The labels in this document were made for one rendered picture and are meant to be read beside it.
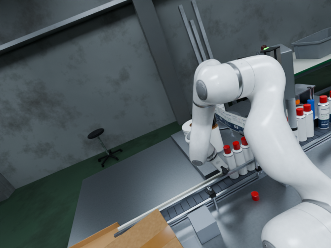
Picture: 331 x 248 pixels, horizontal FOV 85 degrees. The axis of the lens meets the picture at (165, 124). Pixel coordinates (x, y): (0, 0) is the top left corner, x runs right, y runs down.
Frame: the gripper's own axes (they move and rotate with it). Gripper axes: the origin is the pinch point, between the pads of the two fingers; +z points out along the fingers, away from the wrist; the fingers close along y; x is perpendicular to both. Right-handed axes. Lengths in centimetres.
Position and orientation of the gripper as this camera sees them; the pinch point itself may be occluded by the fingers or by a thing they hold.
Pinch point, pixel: (224, 171)
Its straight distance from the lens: 106.3
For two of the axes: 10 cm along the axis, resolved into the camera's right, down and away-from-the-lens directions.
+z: 6.3, 6.6, 4.2
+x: -7.3, 6.9, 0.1
